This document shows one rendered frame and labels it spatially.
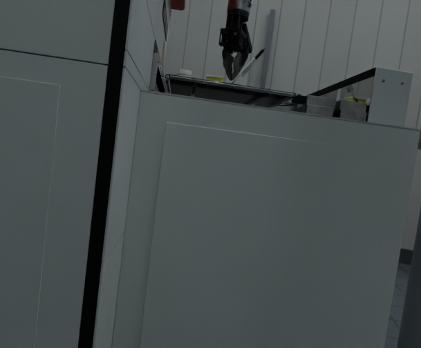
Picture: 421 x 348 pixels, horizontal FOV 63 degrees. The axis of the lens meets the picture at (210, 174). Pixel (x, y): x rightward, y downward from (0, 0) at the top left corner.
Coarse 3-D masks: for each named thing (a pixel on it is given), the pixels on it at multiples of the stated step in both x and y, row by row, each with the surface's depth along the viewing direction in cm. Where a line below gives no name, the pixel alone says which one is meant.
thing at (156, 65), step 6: (156, 54) 87; (156, 60) 87; (156, 66) 87; (156, 72) 89; (162, 72) 110; (162, 78) 113; (150, 84) 87; (156, 84) 93; (162, 84) 118; (156, 90) 95; (162, 90) 130
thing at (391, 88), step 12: (384, 72) 82; (396, 72) 82; (408, 72) 82; (384, 84) 82; (396, 84) 82; (408, 84) 82; (372, 96) 82; (384, 96) 82; (396, 96) 82; (408, 96) 83; (372, 108) 82; (384, 108) 82; (396, 108) 83; (372, 120) 82; (384, 120) 83; (396, 120) 83
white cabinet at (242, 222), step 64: (192, 128) 73; (256, 128) 74; (320, 128) 75; (384, 128) 77; (192, 192) 74; (256, 192) 75; (320, 192) 76; (384, 192) 77; (128, 256) 74; (192, 256) 75; (256, 256) 76; (320, 256) 77; (384, 256) 79; (128, 320) 75; (192, 320) 76; (256, 320) 77; (320, 320) 78; (384, 320) 80
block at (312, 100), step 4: (308, 96) 99; (312, 96) 99; (316, 96) 99; (308, 100) 99; (312, 100) 99; (316, 100) 99; (320, 100) 100; (324, 100) 100; (328, 100) 100; (332, 100) 100; (304, 104) 101; (312, 104) 99; (316, 104) 100; (320, 104) 100; (324, 104) 100; (328, 104) 100; (332, 104) 100
